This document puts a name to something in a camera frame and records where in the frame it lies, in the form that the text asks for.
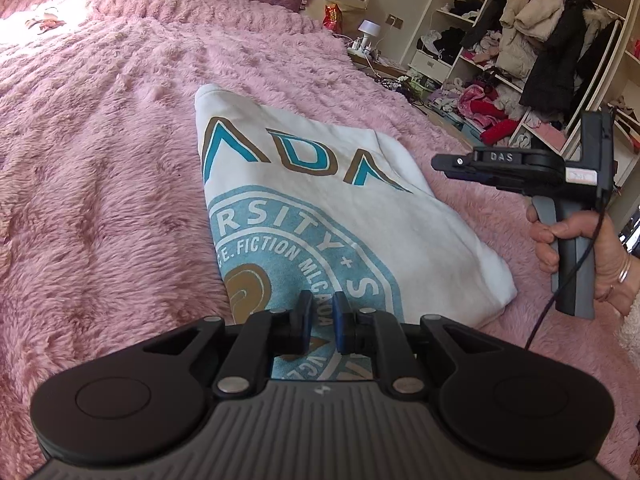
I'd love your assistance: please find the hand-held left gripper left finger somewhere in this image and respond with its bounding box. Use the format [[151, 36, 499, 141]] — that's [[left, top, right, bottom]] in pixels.
[[142, 291, 313, 398]]

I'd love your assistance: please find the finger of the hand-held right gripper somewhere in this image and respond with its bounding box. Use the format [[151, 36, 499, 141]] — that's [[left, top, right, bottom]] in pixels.
[[431, 154, 476, 182]]

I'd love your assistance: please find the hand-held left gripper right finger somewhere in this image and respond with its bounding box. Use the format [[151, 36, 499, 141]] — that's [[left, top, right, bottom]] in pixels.
[[332, 292, 498, 398]]

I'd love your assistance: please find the white printed sweatshirt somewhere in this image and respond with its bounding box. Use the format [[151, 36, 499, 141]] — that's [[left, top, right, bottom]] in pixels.
[[194, 82, 518, 381]]

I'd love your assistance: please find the pile of pink clothes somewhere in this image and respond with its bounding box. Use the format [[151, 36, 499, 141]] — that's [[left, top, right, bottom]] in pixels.
[[430, 77, 523, 146]]

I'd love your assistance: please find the person's right hand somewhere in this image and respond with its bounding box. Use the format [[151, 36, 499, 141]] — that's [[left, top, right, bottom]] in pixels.
[[529, 200, 640, 317]]

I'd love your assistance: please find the black hanging coat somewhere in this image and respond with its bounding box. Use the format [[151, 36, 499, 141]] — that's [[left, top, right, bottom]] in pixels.
[[517, 0, 613, 121]]

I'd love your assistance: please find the white open wardrobe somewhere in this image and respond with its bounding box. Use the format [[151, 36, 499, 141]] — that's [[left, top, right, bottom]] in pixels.
[[406, 0, 640, 161]]

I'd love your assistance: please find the beige hanging coat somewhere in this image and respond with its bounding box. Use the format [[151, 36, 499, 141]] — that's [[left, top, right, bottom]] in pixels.
[[497, 0, 568, 81]]

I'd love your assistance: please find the small white table lamp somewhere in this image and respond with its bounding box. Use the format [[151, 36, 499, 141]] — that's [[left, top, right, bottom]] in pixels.
[[357, 19, 382, 48]]

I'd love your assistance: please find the pink fluffy blanket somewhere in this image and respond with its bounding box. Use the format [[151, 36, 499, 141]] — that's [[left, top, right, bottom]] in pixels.
[[0, 0, 633, 468]]

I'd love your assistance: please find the black cable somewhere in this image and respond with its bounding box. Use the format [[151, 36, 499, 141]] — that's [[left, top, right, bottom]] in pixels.
[[525, 105, 618, 351]]

